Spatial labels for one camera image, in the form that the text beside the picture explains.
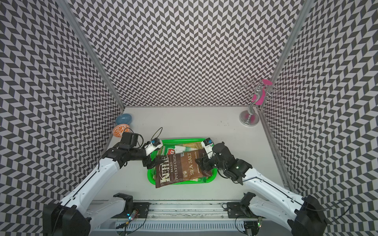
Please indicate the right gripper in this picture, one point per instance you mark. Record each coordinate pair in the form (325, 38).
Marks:
(204, 163)

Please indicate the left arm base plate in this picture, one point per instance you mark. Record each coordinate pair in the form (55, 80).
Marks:
(141, 210)

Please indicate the blue bowl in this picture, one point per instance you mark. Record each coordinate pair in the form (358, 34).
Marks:
(124, 119)

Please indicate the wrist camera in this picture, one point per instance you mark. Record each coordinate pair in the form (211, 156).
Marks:
(153, 145)
(208, 144)

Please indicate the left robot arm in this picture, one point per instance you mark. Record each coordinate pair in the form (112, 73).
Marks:
(73, 215)

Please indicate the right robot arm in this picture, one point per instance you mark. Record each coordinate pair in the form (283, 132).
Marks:
(303, 216)

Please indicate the green plastic basket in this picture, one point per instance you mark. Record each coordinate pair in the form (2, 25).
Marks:
(183, 141)

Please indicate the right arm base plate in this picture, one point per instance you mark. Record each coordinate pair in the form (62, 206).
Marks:
(235, 210)

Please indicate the orange patterned bowl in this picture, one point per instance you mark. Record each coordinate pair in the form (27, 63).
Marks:
(120, 129)

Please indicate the tan green kettle CHIPS bag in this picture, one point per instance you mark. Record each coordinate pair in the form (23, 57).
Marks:
(195, 146)

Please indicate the green white Chulo chips bag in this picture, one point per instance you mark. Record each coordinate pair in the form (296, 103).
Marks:
(172, 149)

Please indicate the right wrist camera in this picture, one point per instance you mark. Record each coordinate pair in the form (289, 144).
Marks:
(208, 144)

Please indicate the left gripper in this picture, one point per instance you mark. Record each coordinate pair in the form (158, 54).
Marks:
(152, 163)

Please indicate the aluminium front rail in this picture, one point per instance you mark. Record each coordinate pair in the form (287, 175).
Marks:
(191, 210)

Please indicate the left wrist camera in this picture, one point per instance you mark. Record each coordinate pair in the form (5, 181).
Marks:
(153, 145)

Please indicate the brown Kettle chips bag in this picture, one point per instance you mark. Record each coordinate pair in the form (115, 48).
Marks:
(181, 167)

